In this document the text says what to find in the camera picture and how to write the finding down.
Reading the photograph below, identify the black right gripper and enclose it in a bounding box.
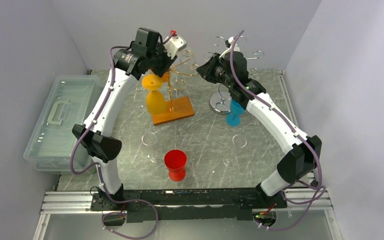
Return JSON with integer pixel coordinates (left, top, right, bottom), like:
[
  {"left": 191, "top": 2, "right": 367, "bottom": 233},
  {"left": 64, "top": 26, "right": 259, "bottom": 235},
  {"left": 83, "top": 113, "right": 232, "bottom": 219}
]
[{"left": 196, "top": 53, "right": 233, "bottom": 90}]

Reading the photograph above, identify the clear wine glass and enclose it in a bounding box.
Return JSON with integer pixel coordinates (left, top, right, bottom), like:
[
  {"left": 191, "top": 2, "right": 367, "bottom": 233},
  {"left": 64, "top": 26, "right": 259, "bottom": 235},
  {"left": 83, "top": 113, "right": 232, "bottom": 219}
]
[
  {"left": 141, "top": 132, "right": 158, "bottom": 164},
  {"left": 174, "top": 47, "right": 196, "bottom": 91},
  {"left": 223, "top": 133, "right": 248, "bottom": 168}
]

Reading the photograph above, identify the yellow plastic wine glass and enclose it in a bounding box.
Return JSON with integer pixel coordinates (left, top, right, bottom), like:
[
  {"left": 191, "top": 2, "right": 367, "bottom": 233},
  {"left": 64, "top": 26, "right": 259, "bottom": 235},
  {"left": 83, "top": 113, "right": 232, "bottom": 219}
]
[{"left": 142, "top": 74, "right": 166, "bottom": 115}]

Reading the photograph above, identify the gold wire rack wooden base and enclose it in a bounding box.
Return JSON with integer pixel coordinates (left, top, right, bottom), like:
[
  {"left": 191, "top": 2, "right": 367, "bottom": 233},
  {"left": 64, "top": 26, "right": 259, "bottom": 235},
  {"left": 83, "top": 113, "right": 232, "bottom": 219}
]
[{"left": 151, "top": 50, "right": 197, "bottom": 126}]

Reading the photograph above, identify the orange plastic wine glass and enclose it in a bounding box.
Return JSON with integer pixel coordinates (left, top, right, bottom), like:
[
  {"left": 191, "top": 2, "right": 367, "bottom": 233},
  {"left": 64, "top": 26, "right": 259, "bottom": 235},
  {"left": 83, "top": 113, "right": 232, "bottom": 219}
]
[{"left": 161, "top": 72, "right": 171, "bottom": 83}]

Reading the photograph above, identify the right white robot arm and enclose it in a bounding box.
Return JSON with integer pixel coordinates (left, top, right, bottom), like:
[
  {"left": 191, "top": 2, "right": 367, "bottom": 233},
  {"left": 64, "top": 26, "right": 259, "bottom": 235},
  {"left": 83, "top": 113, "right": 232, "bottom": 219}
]
[{"left": 196, "top": 51, "right": 322, "bottom": 208}]

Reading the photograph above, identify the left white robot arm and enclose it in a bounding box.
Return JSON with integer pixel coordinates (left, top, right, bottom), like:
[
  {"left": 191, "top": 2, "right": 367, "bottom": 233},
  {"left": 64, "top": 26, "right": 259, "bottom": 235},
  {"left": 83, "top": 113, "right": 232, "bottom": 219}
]
[{"left": 69, "top": 27, "right": 188, "bottom": 210}]

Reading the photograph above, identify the blue plastic wine glass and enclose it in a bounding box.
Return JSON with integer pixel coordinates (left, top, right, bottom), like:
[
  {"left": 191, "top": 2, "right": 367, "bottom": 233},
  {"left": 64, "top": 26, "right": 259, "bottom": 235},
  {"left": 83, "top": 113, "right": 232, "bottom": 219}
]
[{"left": 225, "top": 99, "right": 245, "bottom": 127}]

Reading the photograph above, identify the red plastic wine glass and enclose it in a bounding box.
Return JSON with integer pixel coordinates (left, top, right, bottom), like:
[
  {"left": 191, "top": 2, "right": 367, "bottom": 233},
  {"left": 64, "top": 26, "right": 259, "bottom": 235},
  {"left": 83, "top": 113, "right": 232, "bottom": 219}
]
[{"left": 163, "top": 149, "right": 188, "bottom": 182}]

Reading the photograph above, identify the clear plastic storage bin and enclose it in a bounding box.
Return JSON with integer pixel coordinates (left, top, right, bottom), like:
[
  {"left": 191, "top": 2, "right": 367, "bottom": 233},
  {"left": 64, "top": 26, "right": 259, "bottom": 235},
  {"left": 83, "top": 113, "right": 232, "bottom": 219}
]
[{"left": 23, "top": 75, "right": 105, "bottom": 175}]

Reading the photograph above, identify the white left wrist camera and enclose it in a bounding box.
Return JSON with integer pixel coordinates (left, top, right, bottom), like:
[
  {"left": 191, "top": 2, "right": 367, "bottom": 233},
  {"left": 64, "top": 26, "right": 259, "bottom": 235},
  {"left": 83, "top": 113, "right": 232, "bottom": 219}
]
[{"left": 162, "top": 30, "right": 188, "bottom": 60}]

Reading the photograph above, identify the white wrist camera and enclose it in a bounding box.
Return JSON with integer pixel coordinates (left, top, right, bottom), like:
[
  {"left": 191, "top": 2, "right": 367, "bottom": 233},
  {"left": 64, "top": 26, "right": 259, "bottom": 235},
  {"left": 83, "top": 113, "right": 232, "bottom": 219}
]
[
  {"left": 219, "top": 36, "right": 241, "bottom": 59},
  {"left": 162, "top": 30, "right": 188, "bottom": 60}
]

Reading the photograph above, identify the chrome wire glass rack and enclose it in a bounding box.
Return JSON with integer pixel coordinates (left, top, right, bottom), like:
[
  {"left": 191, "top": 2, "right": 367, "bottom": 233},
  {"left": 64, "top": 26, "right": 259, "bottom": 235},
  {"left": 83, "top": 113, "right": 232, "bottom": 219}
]
[{"left": 203, "top": 35, "right": 265, "bottom": 116}]

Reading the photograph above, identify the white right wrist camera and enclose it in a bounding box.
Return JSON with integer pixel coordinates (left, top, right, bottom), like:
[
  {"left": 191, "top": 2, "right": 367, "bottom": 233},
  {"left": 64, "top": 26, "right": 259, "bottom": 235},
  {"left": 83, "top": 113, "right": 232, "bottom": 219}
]
[{"left": 219, "top": 36, "right": 241, "bottom": 59}]

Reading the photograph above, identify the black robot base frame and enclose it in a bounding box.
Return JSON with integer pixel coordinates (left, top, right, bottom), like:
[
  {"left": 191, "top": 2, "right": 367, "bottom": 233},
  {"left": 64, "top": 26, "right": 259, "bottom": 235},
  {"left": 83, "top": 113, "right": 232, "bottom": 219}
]
[{"left": 90, "top": 187, "right": 288, "bottom": 223}]

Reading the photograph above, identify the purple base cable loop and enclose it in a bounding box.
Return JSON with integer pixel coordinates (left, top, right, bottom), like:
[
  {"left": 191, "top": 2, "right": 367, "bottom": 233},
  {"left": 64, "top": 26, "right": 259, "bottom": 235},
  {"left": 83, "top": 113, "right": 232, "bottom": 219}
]
[{"left": 101, "top": 196, "right": 161, "bottom": 239}]

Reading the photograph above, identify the aluminium rail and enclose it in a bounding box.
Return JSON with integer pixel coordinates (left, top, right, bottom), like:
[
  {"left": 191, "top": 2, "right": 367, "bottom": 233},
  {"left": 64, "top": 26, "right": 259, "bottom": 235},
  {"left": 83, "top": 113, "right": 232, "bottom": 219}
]
[{"left": 40, "top": 185, "right": 333, "bottom": 215}]

